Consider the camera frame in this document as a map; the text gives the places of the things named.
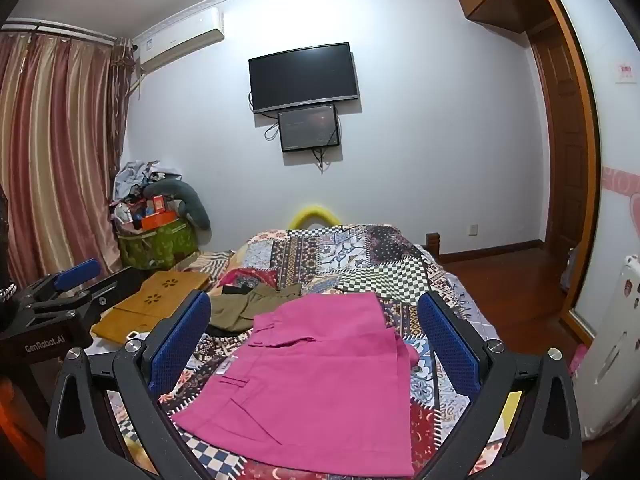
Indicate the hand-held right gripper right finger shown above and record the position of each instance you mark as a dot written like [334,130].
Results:
[447,345]

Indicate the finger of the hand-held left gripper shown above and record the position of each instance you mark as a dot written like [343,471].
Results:
[77,272]
[120,285]

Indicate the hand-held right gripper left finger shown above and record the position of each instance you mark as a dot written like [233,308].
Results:
[182,345]

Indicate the pink towel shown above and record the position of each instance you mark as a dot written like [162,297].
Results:
[310,385]

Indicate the olive green pants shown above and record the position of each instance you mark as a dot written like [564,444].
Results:
[240,305]

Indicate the wooden lap table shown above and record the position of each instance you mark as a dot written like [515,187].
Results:
[150,300]

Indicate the green patterned bag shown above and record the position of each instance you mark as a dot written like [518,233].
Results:
[160,245]

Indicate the orange box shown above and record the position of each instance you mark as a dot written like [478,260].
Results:
[160,221]

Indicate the striped orange cloth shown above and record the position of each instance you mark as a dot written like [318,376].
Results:
[210,262]

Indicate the red patterned cloth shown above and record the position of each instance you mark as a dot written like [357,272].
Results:
[250,277]

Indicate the pile of white bags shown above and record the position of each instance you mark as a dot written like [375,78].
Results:
[135,175]

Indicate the grey neck pillow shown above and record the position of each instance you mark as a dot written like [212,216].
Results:
[192,197]

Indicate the pink striped curtain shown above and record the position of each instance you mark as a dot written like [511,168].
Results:
[55,160]

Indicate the patchwork printed blanket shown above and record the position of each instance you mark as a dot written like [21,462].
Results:
[370,260]

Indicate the small pink item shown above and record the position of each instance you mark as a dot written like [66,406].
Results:
[577,365]

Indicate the grey hanging cloth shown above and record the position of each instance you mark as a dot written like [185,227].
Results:
[570,270]

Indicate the yellow foam hoop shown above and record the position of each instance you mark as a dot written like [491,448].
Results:
[315,208]

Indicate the wooden door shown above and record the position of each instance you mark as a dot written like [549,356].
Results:
[562,135]
[587,110]

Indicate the white air conditioner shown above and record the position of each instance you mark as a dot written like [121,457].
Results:
[175,40]

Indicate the wooden bed post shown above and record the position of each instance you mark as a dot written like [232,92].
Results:
[432,246]

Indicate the white wall socket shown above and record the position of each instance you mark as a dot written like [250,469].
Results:
[473,230]

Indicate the pink wall decoration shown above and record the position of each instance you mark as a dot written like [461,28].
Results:
[620,195]

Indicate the white curtain rail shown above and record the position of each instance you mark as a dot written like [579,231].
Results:
[60,30]

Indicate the black wall television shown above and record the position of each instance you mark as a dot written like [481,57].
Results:
[300,77]

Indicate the red white wall notice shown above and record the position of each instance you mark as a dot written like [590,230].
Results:
[625,72]

